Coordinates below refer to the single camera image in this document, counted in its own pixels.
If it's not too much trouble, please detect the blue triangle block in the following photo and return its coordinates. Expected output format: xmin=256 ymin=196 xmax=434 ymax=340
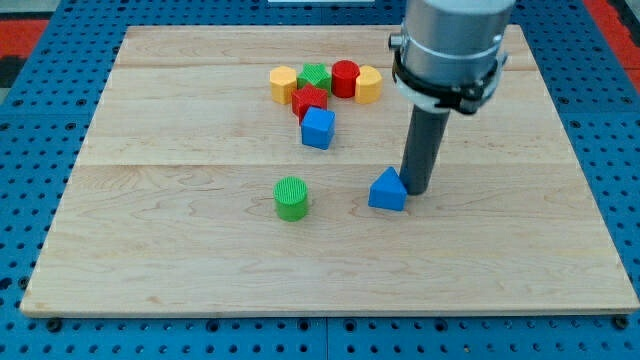
xmin=368 ymin=167 xmax=407 ymax=211

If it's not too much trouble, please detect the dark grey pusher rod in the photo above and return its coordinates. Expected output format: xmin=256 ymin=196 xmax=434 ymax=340
xmin=400 ymin=106 xmax=450 ymax=196

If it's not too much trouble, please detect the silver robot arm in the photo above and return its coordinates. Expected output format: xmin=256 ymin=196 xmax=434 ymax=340
xmin=388 ymin=0 xmax=515 ymax=115

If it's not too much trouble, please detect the yellow hexagon block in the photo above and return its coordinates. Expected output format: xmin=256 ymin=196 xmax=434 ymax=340
xmin=269 ymin=66 xmax=297 ymax=105

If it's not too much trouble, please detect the green cylinder block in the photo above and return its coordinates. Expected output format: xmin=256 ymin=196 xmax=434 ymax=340
xmin=273 ymin=176 xmax=308 ymax=222

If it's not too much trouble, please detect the blue cube block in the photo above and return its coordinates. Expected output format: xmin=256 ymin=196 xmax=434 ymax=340
xmin=301 ymin=107 xmax=336 ymax=150

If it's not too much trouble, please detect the red star block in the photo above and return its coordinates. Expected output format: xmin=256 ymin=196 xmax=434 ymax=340
xmin=291 ymin=84 xmax=328 ymax=124

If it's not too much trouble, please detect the wooden board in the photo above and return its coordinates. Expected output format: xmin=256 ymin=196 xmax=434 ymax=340
xmin=21 ymin=25 xmax=639 ymax=318

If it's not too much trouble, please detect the green star block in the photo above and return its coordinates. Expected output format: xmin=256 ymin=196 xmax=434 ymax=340
xmin=297 ymin=63 xmax=332 ymax=94

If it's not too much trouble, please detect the yellow half-round block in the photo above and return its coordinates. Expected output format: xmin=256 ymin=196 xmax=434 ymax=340
xmin=355 ymin=65 xmax=383 ymax=104

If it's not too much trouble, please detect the red cylinder block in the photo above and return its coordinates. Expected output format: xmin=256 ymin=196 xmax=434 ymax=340
xmin=331 ymin=60 xmax=360 ymax=98

